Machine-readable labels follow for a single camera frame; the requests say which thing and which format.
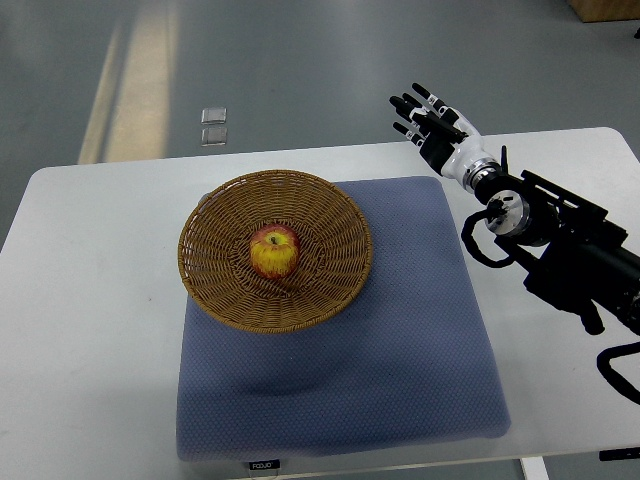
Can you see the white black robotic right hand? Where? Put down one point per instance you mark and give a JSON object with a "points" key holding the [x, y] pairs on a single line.
{"points": [[446, 140]]}

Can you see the red yellow apple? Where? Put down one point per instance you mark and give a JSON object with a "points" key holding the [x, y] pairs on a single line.
{"points": [[274, 251]]}

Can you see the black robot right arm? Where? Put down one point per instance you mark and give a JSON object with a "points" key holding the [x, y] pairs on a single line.
{"points": [[573, 255]]}

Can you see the brown wicker basket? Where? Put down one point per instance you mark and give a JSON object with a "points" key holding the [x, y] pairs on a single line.
{"points": [[335, 257]]}

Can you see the wooden box corner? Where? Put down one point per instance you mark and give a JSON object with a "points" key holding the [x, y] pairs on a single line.
{"points": [[592, 11]]}

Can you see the blue grey cushion mat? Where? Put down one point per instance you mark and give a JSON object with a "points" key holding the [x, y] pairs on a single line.
{"points": [[408, 361]]}

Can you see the lower metal floor plate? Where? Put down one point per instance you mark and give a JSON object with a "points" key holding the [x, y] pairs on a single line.
{"points": [[214, 136]]}

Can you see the metal floor plate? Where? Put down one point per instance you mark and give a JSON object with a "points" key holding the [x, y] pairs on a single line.
{"points": [[214, 136], [213, 115]]}

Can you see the upper metal floor plate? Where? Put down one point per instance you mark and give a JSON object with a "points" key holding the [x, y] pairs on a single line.
{"points": [[213, 115]]}

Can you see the white table leg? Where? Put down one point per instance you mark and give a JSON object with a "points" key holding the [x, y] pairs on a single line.
{"points": [[534, 468]]}

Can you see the black label under table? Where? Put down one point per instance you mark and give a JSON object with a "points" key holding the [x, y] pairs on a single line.
{"points": [[619, 454]]}

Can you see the black table control panel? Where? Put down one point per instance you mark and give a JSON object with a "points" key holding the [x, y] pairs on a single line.
{"points": [[264, 465]]}

